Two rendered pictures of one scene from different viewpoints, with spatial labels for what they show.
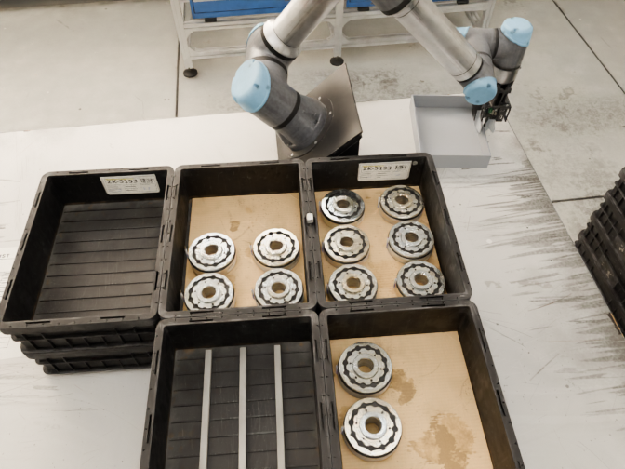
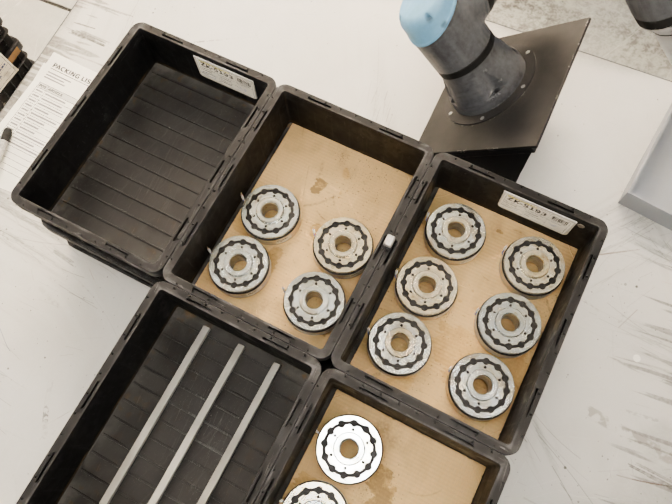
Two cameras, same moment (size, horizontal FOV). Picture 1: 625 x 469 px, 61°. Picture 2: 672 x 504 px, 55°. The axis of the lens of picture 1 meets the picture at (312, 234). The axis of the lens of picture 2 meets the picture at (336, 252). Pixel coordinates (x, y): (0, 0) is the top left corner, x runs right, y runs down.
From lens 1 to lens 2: 0.41 m
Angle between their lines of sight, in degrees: 24
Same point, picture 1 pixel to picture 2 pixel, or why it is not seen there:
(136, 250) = (198, 162)
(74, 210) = (162, 75)
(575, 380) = not seen: outside the picture
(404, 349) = (410, 450)
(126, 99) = not seen: outside the picture
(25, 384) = (48, 243)
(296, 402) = (260, 436)
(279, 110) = (449, 58)
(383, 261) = (461, 328)
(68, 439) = (59, 323)
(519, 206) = not seen: outside the picture
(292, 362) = (283, 390)
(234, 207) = (333, 160)
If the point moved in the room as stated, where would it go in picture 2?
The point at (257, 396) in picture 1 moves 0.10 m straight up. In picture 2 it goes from (226, 406) to (213, 399)
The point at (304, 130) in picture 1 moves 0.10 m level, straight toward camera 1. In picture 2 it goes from (474, 96) to (449, 139)
